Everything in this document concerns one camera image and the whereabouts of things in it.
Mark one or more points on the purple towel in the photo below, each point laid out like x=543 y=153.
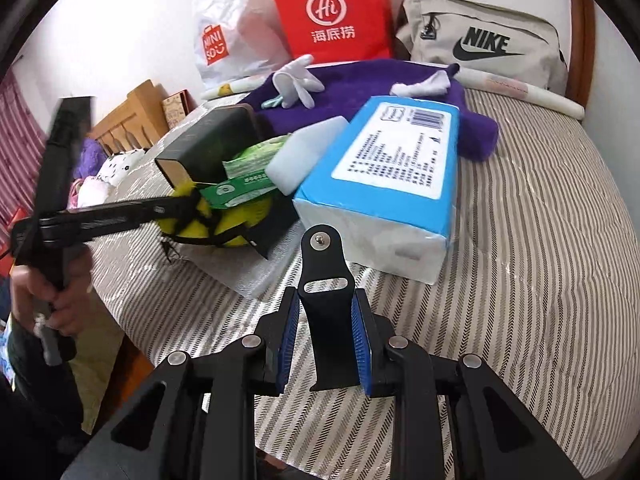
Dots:
x=350 y=85

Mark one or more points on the small patterned box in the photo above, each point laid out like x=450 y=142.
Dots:
x=175 y=106

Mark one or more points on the striped bed sheet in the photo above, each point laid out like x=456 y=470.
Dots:
x=525 y=260

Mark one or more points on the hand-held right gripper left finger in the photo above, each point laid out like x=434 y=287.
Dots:
x=287 y=345

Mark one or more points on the green wet wipes pack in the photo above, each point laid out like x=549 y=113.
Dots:
x=240 y=185

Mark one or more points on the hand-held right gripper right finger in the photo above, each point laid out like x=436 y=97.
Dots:
x=361 y=345

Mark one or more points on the red striped curtain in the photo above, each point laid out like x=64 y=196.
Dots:
x=20 y=125

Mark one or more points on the beige fabric bag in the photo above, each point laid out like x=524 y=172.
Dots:
x=500 y=25

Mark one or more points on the pink soft toy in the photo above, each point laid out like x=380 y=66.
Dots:
x=90 y=191

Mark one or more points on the rolled white paper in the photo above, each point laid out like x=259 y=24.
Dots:
x=540 y=95

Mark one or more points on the yellow black plush toy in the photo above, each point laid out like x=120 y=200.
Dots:
x=235 y=225

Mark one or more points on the blue tissue pack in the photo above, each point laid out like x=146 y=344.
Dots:
x=390 y=160

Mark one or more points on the small purple plush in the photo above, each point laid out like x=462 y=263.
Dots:
x=91 y=157

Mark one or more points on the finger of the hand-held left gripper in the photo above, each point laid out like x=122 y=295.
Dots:
x=125 y=215

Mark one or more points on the brown wooden bed frame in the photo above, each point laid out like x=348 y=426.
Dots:
x=582 y=35

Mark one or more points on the person's dark clothing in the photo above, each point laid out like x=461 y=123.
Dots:
x=30 y=410

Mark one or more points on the person's left hand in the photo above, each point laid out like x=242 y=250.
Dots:
x=70 y=305

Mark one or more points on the wooden headboard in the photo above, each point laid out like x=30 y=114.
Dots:
x=130 y=115

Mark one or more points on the clear plastic wrap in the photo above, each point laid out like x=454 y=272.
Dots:
x=250 y=272

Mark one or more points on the white plastic bag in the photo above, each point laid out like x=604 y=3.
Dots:
x=235 y=15

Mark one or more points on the white spotted plush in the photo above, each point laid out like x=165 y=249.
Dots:
x=117 y=167

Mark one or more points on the dark cardboard box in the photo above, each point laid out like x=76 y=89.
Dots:
x=210 y=140

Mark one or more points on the white foam block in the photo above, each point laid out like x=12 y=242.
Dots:
x=305 y=155

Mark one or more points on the red paper bag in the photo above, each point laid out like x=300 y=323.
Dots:
x=325 y=10

